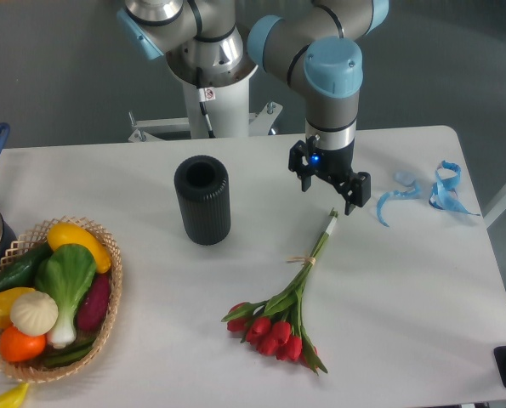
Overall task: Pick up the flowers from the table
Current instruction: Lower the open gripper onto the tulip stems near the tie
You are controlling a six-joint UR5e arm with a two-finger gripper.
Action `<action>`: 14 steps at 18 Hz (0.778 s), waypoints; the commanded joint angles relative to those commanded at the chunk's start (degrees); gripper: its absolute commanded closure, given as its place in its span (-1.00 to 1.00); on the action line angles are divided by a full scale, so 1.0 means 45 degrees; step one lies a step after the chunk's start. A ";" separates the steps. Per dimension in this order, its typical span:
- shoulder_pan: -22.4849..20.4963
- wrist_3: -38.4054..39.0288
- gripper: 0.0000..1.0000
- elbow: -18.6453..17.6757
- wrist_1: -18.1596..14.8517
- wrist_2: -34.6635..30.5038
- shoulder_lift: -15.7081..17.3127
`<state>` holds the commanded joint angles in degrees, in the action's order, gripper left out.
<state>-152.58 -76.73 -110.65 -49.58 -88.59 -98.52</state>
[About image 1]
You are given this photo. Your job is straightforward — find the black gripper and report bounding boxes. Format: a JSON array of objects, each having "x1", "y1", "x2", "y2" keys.
[{"x1": 288, "y1": 136, "x2": 371, "y2": 216}]

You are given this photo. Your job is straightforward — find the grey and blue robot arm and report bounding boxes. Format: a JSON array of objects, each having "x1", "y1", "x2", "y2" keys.
[{"x1": 117, "y1": 1, "x2": 389, "y2": 211}]

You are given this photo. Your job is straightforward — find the blue ribbon strip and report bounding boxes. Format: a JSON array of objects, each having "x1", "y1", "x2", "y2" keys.
[{"x1": 376, "y1": 171, "x2": 422, "y2": 227}]

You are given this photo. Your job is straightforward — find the blue ribbon loop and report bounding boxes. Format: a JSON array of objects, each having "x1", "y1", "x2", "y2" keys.
[{"x1": 429, "y1": 161, "x2": 480, "y2": 216}]

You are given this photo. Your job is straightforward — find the black ribbed vase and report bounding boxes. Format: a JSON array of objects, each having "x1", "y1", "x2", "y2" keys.
[{"x1": 173, "y1": 155, "x2": 231, "y2": 246}]

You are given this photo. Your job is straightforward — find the red tulip bouquet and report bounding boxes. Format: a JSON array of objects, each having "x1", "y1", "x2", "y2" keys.
[{"x1": 221, "y1": 209, "x2": 338, "y2": 373}]

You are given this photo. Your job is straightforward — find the purple sweet potato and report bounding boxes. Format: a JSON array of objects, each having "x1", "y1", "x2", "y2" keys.
[{"x1": 76, "y1": 274, "x2": 111, "y2": 332}]

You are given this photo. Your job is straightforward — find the green bok choy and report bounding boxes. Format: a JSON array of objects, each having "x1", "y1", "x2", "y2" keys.
[{"x1": 35, "y1": 244, "x2": 96, "y2": 349}]

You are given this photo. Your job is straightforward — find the woven bamboo basket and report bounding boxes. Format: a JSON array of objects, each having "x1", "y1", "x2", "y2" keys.
[{"x1": 0, "y1": 216, "x2": 123, "y2": 383}]

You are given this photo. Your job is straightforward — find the green cucumber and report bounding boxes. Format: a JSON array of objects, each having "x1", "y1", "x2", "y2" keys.
[{"x1": 0, "y1": 242, "x2": 53, "y2": 292}]

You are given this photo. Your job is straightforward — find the white steamed bun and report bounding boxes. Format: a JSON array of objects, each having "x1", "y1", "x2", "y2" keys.
[{"x1": 9, "y1": 291, "x2": 59, "y2": 337}]

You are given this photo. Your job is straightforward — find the green bean pods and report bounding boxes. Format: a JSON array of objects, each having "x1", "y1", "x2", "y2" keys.
[{"x1": 42, "y1": 337, "x2": 94, "y2": 369}]

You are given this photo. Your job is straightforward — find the orange fruit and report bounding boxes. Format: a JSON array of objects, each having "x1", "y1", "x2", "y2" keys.
[{"x1": 0, "y1": 326, "x2": 47, "y2": 363}]

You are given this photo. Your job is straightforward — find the yellow bell pepper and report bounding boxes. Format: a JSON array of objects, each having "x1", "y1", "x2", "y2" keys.
[{"x1": 0, "y1": 287, "x2": 34, "y2": 330}]

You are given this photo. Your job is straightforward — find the yellow banana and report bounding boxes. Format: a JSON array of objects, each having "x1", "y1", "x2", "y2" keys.
[{"x1": 0, "y1": 383, "x2": 30, "y2": 408}]

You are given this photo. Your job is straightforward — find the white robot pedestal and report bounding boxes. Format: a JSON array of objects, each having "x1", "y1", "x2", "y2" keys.
[{"x1": 128, "y1": 66, "x2": 283, "y2": 143}]

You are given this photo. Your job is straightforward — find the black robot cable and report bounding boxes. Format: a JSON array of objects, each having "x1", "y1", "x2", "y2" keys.
[{"x1": 194, "y1": 67, "x2": 217, "y2": 139}]

